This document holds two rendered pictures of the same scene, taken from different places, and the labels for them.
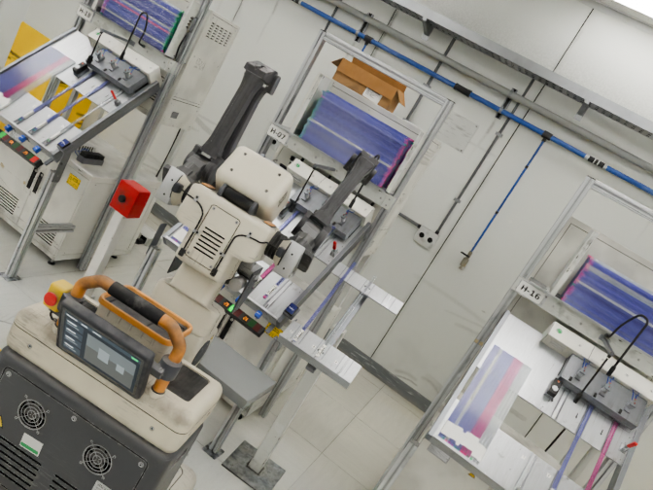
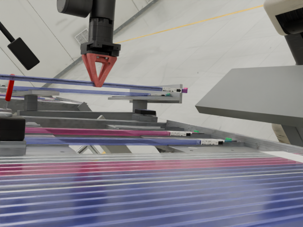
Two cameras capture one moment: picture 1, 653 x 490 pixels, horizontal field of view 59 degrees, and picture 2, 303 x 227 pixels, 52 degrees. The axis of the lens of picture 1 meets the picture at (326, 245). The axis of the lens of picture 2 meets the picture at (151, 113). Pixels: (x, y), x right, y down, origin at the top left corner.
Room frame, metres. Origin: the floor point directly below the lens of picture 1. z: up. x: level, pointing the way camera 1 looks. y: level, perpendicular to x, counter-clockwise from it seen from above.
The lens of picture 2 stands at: (2.82, 0.69, 1.13)
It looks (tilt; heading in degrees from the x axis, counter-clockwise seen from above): 23 degrees down; 234
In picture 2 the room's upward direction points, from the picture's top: 35 degrees counter-clockwise
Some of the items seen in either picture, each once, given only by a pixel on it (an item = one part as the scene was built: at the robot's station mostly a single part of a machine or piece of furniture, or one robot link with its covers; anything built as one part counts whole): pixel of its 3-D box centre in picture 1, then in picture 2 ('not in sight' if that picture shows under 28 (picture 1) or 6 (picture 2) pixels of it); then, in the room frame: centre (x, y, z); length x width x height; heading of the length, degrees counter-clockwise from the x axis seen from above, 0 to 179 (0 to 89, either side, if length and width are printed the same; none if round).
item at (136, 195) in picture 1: (105, 250); not in sight; (2.76, 0.98, 0.39); 0.24 x 0.24 x 0.78; 74
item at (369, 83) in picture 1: (384, 87); not in sight; (3.19, 0.16, 1.82); 0.68 x 0.30 x 0.20; 74
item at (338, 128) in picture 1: (356, 138); not in sight; (2.87, 0.14, 1.52); 0.51 x 0.13 x 0.27; 74
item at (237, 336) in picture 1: (246, 326); not in sight; (3.00, 0.16, 0.31); 0.70 x 0.65 x 0.62; 74
